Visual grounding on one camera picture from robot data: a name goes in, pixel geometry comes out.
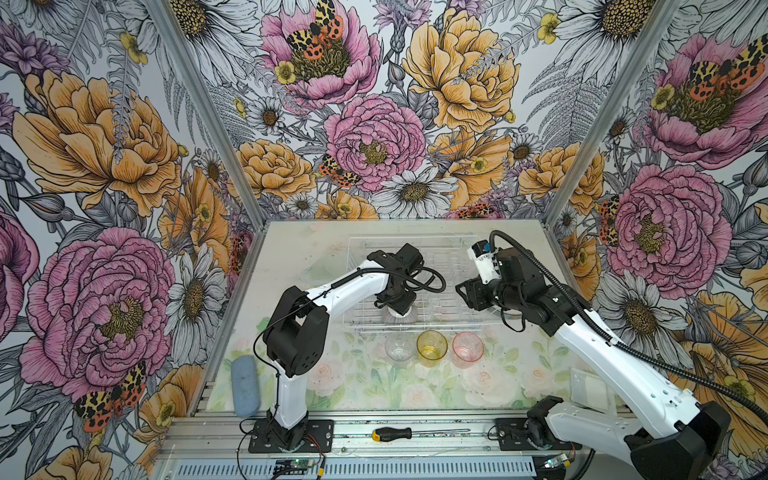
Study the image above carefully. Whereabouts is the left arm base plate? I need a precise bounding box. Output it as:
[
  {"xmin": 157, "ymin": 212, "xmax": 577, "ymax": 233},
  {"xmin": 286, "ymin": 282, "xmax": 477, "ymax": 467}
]
[{"xmin": 248, "ymin": 418, "xmax": 334, "ymax": 454}]

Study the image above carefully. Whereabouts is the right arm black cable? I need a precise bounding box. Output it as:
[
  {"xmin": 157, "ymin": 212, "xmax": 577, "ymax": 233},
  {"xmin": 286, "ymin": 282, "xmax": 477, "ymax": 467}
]
[{"xmin": 488, "ymin": 229, "xmax": 768, "ymax": 427}]

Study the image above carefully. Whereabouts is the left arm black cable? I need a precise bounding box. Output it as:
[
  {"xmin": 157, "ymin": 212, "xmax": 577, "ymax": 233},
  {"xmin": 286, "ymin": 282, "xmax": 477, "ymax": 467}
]
[{"xmin": 251, "ymin": 263, "xmax": 448, "ymax": 385}]

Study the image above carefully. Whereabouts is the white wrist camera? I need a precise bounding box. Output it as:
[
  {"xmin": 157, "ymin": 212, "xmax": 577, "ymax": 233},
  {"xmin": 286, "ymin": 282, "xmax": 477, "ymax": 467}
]
[{"xmin": 467, "ymin": 240, "xmax": 500, "ymax": 284}]

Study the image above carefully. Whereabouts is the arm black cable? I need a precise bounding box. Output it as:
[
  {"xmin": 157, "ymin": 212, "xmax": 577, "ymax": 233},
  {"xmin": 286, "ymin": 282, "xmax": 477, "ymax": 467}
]
[
  {"xmin": 488, "ymin": 229, "xmax": 768, "ymax": 427},
  {"xmin": 251, "ymin": 263, "xmax": 448, "ymax": 385}
]

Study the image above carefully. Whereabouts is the pink glass cup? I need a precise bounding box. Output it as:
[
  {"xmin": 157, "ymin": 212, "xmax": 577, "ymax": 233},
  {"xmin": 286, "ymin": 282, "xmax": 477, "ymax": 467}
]
[{"xmin": 451, "ymin": 331, "xmax": 485, "ymax": 369}]

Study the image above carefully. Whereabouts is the striped small bowl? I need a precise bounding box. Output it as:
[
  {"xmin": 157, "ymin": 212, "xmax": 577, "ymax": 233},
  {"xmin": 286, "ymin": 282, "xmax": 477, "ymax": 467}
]
[{"xmin": 382, "ymin": 307, "xmax": 418, "ymax": 325}]

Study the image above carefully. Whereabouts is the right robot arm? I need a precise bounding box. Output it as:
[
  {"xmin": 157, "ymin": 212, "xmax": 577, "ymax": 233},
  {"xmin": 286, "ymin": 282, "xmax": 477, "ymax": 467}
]
[{"xmin": 456, "ymin": 241, "xmax": 730, "ymax": 479}]

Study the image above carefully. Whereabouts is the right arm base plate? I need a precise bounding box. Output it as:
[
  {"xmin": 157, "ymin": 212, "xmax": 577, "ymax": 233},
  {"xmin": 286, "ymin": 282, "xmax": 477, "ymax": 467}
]
[{"xmin": 486, "ymin": 418, "xmax": 582, "ymax": 452}]

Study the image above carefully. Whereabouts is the black yellow screwdriver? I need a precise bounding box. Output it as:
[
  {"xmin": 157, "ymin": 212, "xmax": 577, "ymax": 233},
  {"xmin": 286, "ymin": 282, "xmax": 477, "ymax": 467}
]
[{"xmin": 371, "ymin": 427, "xmax": 469, "ymax": 443}]

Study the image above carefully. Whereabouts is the white wire dish rack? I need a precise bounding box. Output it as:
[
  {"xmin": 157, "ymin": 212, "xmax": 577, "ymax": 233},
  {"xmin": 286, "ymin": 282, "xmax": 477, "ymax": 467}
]
[{"xmin": 341, "ymin": 234, "xmax": 505, "ymax": 334}]

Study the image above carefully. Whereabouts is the blue grey sponge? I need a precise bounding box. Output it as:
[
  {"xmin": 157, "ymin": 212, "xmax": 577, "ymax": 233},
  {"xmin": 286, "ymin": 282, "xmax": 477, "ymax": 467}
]
[{"xmin": 231, "ymin": 355, "xmax": 261, "ymax": 418}]

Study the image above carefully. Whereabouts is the white square dish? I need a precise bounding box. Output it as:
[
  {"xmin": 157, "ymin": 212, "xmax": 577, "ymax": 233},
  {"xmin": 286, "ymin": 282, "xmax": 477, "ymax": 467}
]
[{"xmin": 569, "ymin": 368, "xmax": 617, "ymax": 415}]

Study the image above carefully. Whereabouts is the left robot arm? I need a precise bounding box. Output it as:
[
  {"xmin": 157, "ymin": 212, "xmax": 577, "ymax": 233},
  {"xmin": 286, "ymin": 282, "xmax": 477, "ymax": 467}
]
[{"xmin": 257, "ymin": 243, "xmax": 445, "ymax": 451}]

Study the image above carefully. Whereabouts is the white vented panel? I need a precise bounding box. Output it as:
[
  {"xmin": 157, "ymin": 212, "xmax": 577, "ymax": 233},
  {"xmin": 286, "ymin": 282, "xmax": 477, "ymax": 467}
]
[{"xmin": 165, "ymin": 456, "xmax": 536, "ymax": 479}]

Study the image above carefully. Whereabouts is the green circuit board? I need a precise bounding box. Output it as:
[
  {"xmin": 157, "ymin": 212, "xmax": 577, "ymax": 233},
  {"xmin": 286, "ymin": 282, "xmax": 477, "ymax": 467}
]
[{"xmin": 272, "ymin": 459, "xmax": 321, "ymax": 479}]

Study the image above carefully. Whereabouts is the yellow glass cup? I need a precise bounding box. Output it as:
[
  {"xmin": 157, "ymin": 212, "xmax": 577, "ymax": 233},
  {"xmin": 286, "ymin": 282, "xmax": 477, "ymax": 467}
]
[{"xmin": 416, "ymin": 330, "xmax": 448, "ymax": 368}]

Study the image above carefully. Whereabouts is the clear glass cup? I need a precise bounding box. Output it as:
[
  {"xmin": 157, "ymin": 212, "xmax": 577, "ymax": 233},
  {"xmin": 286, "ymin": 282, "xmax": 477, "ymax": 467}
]
[{"xmin": 385, "ymin": 332, "xmax": 416, "ymax": 364}]

